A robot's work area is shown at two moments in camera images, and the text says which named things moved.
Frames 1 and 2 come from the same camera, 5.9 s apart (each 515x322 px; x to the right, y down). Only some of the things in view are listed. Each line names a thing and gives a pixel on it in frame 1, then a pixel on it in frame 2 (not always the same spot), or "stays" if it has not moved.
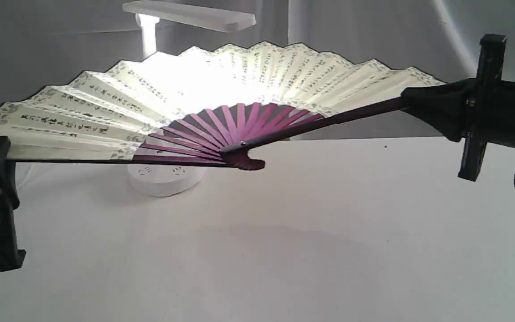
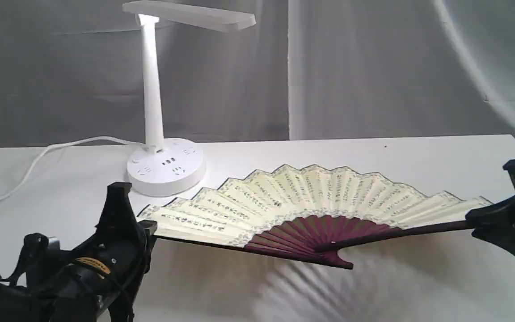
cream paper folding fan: x=225 y=102 -> x=308 y=213
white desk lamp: x=168 y=180 stays
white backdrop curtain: x=22 y=49 stays
